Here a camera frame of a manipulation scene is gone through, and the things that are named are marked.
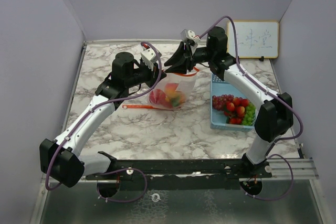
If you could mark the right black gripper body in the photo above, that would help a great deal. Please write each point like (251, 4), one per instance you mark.
(202, 54)

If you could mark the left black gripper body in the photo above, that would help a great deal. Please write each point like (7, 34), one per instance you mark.
(144, 74)

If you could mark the red apple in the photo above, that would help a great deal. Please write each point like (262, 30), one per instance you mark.
(157, 97)

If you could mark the yellow pink peach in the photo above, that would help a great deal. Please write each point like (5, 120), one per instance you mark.
(170, 90)

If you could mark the clear bag orange zipper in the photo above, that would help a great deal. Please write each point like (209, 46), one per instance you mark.
(186, 84)

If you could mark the orange fruit with leaves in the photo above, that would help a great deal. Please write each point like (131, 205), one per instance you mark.
(176, 100)

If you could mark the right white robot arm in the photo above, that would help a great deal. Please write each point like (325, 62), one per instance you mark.
(274, 110)

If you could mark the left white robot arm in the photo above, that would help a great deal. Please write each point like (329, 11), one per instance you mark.
(61, 158)

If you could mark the purple grape bunch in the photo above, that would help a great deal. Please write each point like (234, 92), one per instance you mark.
(219, 102)

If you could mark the small framed whiteboard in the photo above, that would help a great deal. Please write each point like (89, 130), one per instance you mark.
(257, 39)

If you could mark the blue plastic basket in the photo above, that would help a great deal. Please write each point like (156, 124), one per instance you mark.
(218, 119)

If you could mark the green grape bunch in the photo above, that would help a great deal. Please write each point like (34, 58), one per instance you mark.
(249, 117)

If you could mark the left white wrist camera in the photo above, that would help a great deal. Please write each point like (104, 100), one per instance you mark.
(149, 58)

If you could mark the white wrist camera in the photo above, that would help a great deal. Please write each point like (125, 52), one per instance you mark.
(190, 38)
(149, 58)

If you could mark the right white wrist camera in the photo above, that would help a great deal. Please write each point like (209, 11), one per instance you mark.
(190, 38)

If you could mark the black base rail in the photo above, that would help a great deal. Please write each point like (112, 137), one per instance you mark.
(181, 174)

